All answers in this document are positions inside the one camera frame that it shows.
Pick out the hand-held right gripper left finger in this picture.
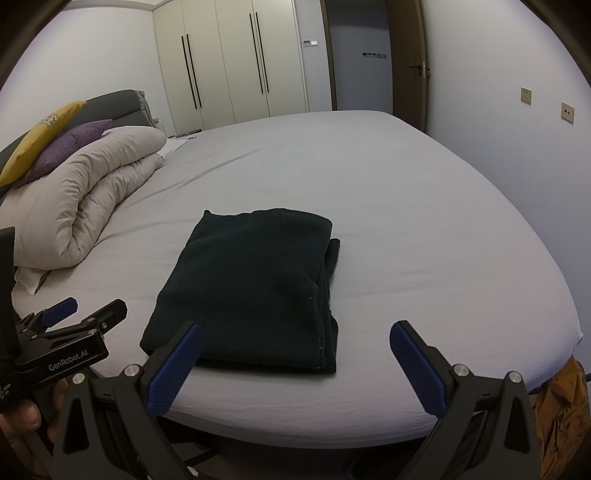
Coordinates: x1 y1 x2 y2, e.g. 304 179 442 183
50 320 206 480

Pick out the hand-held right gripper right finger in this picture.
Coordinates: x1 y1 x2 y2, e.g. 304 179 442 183
389 319 542 480

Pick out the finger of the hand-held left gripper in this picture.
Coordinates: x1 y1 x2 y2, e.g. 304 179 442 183
16 297 79 336
18 298 129 347

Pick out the dark green knit garment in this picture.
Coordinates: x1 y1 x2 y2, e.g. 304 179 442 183
140 208 341 375

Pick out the person's left hand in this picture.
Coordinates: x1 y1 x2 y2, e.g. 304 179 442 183
0 381 70 479

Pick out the white pillow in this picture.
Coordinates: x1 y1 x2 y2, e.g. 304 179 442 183
14 265 51 296

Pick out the beige folded duvet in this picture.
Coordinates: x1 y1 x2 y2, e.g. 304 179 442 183
0 126 168 270

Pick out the orange brown cloth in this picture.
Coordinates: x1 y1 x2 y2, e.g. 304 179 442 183
533 357 587 479

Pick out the purple pillow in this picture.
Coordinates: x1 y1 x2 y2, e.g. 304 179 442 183
25 119 114 182

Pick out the yellow pillow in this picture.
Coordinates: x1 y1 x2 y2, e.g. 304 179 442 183
0 100 88 188

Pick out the white folded sheet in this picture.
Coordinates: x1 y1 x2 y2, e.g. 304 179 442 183
159 137 190 158

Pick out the bed with white sheet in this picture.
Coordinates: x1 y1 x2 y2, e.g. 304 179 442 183
9 110 581 448

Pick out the grey padded headboard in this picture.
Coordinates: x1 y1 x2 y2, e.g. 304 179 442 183
0 90 156 199

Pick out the cream wardrobe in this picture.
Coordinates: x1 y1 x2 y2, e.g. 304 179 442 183
152 0 310 135

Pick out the brown wooden door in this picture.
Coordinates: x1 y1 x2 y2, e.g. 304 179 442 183
385 0 430 133

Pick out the dark wooden door frame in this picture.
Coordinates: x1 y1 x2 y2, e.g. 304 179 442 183
320 0 339 112

